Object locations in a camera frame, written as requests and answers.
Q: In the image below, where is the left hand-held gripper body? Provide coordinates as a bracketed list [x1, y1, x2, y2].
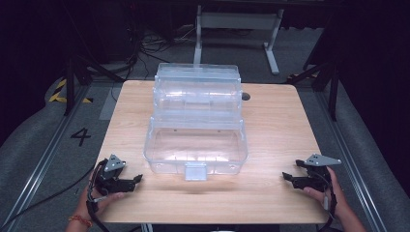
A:
[92, 153, 137, 196]

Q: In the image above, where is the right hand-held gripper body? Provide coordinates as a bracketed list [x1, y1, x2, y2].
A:
[295, 153, 343, 193]

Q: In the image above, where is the clear plastic storage box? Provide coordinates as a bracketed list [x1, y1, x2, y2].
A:
[142, 62, 249, 183]

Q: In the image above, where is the person's right hand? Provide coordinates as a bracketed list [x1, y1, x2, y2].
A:
[303, 165, 352, 220]

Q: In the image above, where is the person's left hand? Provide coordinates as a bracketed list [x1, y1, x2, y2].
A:
[73, 167, 126, 224]

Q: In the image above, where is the black tripod stand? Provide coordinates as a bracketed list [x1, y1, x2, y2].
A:
[285, 56, 340, 123]
[62, 52, 126, 118]

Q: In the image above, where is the yellow black hazard tape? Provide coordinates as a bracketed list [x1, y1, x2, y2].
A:
[47, 78, 95, 104]

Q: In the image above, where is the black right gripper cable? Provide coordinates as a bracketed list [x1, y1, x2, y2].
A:
[313, 170, 340, 232]

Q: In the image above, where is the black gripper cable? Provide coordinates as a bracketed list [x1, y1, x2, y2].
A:
[85, 160, 111, 232]
[313, 170, 340, 232]

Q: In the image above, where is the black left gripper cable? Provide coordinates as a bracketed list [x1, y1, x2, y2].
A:
[85, 160, 111, 232]

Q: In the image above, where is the aluminium floor rail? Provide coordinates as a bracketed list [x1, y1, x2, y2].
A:
[0, 84, 90, 232]
[312, 90, 404, 232]

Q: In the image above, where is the red beaded bracelet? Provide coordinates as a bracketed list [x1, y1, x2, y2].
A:
[68, 215, 94, 228]

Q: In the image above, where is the long black floor cable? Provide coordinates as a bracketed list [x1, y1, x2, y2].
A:
[0, 163, 97, 230]

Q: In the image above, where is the bundle of black floor cables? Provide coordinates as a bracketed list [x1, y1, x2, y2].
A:
[124, 15, 205, 83]

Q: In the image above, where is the white metal table frame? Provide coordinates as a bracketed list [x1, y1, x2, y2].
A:
[191, 4, 285, 76]

